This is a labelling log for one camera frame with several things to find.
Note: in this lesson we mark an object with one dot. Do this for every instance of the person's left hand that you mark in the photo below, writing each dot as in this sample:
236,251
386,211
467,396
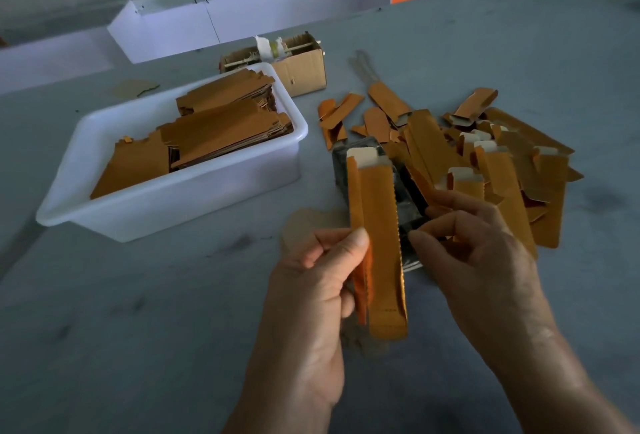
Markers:
310,324

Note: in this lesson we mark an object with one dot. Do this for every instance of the person's right hand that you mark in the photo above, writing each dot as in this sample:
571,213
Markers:
490,284

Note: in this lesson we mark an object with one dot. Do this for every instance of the pile of beige blanks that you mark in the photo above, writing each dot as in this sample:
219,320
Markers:
305,226

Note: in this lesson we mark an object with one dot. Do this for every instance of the gold box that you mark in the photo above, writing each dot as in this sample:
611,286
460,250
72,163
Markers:
380,248

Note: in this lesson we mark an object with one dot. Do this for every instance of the pile of gold boxes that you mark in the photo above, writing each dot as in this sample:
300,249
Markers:
480,158

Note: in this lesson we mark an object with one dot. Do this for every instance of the gold cartons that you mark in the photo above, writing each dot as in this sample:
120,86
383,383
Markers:
225,126

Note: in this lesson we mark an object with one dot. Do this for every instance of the person's right forearm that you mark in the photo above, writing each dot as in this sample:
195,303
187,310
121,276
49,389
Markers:
560,399

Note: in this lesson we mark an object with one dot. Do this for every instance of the person's left forearm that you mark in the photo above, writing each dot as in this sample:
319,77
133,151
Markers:
280,419

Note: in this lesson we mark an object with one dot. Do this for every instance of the black tape dispenser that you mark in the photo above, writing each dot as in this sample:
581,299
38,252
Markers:
410,218

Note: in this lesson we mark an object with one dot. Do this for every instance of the white plastic bin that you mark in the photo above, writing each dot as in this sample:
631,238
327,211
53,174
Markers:
165,204

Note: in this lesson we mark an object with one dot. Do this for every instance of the small cardboard box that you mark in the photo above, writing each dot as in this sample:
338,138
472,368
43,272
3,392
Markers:
305,70

